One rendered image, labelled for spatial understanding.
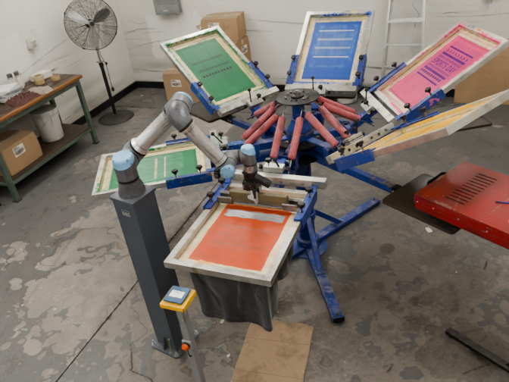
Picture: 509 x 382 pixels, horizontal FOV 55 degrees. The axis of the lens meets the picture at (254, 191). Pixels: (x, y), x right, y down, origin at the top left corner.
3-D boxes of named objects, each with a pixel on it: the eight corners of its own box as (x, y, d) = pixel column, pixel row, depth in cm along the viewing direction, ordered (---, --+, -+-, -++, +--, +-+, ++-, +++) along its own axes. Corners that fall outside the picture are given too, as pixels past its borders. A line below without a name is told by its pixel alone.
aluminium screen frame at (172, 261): (271, 287, 232) (270, 281, 230) (164, 267, 253) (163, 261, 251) (315, 196, 292) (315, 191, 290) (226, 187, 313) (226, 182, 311)
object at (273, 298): (273, 330, 265) (266, 270, 242) (267, 328, 266) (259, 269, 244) (298, 273, 300) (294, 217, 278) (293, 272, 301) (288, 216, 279)
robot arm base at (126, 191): (113, 195, 271) (107, 180, 266) (132, 182, 281) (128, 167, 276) (132, 201, 263) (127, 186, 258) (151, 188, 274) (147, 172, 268)
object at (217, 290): (273, 333, 263) (264, 273, 241) (198, 317, 280) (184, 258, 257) (274, 329, 266) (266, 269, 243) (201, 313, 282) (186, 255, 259)
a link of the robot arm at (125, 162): (113, 183, 263) (107, 161, 256) (121, 170, 274) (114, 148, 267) (135, 181, 261) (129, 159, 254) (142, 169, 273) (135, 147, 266)
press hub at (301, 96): (326, 265, 381) (317, 102, 310) (278, 258, 396) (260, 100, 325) (337, 236, 411) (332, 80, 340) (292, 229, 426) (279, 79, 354)
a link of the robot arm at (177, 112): (173, 104, 238) (240, 172, 256) (177, 95, 247) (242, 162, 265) (157, 118, 242) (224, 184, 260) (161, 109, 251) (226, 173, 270)
